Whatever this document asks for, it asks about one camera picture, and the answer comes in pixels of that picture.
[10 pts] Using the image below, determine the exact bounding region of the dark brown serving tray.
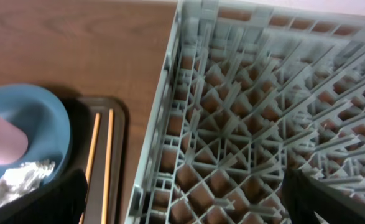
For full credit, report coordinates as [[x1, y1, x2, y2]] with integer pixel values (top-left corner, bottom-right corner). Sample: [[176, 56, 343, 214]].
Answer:
[[53, 97, 125, 223]]

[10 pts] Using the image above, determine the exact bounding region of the foil ball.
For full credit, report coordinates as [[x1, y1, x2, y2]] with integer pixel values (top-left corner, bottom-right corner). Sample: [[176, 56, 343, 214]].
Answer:
[[0, 160, 55, 207]]

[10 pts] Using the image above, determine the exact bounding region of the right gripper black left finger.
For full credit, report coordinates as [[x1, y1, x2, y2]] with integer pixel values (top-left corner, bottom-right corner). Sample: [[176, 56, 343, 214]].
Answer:
[[1, 169, 88, 224]]

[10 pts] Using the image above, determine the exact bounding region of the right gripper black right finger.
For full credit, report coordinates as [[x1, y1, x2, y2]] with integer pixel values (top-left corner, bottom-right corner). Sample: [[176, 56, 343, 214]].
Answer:
[[282, 169, 365, 224]]

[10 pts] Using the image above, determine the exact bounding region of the grey dishwasher rack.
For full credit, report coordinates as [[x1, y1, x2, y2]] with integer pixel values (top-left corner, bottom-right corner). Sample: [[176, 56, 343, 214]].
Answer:
[[125, 1, 365, 223]]

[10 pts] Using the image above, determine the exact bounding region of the large blue plate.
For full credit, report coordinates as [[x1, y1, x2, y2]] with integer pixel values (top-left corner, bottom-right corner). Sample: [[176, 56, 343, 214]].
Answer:
[[0, 84, 72, 185]]

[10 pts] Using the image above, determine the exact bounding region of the wooden chopstick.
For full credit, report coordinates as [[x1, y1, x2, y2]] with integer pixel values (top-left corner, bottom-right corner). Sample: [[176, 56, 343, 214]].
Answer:
[[101, 109, 114, 224], [78, 112, 102, 224]]

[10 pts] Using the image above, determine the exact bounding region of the left wooden chopstick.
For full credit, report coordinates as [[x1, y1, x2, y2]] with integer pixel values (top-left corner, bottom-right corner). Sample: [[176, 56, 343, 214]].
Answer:
[[78, 112, 102, 224]]

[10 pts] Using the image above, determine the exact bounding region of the pink plastic cup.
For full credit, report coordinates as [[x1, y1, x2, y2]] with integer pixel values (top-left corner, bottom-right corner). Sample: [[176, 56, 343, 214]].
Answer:
[[0, 117, 28, 165]]

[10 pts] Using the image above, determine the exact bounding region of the right wooden chopstick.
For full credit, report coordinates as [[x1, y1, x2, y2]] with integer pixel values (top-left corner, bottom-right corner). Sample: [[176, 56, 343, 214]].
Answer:
[[101, 109, 114, 224]]

